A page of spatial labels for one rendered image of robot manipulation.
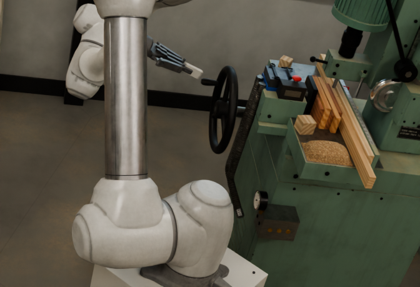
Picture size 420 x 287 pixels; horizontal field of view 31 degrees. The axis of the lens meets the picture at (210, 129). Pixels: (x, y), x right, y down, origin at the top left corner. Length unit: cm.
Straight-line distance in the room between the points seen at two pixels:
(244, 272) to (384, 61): 80
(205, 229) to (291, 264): 87
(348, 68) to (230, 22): 142
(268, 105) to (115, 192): 73
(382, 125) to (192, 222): 95
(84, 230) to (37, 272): 118
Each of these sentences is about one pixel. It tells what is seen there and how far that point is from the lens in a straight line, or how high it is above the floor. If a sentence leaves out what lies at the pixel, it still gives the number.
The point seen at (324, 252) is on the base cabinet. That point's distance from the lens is 260.
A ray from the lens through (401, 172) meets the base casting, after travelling 246.
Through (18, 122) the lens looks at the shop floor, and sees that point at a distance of 362.
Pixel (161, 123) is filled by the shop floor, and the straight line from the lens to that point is 378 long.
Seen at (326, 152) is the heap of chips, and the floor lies 93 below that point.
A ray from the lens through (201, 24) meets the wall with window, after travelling 371.
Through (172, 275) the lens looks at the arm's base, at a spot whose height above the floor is 74.
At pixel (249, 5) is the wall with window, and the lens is 371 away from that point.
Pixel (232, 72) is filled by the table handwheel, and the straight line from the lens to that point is 236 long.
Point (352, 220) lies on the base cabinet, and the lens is 253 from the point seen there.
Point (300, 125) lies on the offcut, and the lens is 225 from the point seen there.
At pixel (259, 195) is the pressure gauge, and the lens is 231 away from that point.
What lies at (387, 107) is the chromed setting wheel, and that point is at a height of 98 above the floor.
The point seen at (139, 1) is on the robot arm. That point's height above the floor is 134.
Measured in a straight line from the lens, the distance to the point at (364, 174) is 214.
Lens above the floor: 205
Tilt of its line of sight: 32 degrees down
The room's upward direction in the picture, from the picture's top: 15 degrees clockwise
